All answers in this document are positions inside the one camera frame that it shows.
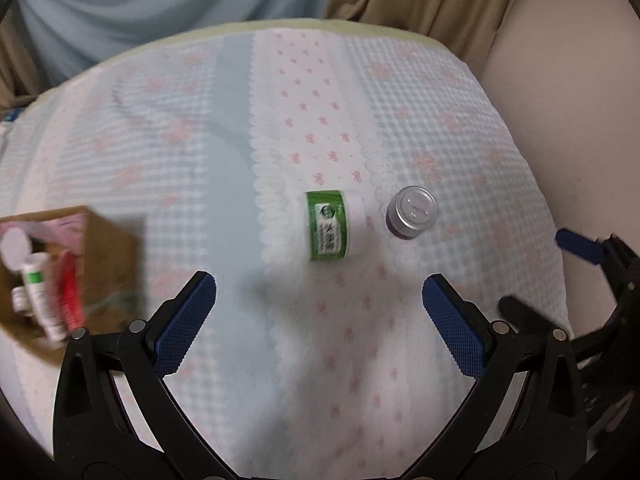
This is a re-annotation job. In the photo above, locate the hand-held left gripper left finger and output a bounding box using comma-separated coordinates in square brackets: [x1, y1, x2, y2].
[52, 271, 236, 480]

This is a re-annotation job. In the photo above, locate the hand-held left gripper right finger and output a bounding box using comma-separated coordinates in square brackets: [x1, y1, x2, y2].
[405, 274, 589, 480]

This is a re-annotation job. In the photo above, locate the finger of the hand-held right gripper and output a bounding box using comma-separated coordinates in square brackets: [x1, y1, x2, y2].
[498, 295, 626, 356]
[555, 227, 640, 291]

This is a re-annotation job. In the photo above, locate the brown cardboard box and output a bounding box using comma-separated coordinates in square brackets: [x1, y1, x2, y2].
[0, 205, 146, 361]

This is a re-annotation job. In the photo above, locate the red tube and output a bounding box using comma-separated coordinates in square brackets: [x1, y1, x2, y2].
[55, 250, 86, 331]

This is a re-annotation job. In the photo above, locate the silver lid small jar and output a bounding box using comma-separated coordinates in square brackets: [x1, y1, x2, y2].
[384, 186, 437, 241]

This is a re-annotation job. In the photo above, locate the white bottle green label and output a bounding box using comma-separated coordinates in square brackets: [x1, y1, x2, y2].
[20, 252, 68, 343]

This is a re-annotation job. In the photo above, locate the green label white jar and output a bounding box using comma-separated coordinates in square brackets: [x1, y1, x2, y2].
[304, 188, 368, 262]

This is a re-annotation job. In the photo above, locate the small jar black label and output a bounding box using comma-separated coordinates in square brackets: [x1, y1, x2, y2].
[10, 285, 36, 317]

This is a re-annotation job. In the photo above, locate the checked floral bedsheet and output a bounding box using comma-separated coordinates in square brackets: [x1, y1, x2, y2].
[0, 27, 571, 480]

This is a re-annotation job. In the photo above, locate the pink packet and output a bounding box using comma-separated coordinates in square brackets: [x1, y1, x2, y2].
[0, 212, 88, 256]

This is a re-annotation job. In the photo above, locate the beige curtain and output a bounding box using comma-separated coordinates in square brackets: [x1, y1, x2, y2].
[0, 15, 51, 111]
[325, 0, 533, 53]

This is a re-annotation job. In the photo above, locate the light blue hanging cloth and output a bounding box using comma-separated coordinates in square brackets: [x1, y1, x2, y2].
[15, 0, 346, 86]

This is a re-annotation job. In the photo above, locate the pale green mattress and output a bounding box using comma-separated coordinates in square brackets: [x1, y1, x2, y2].
[30, 19, 451, 93]

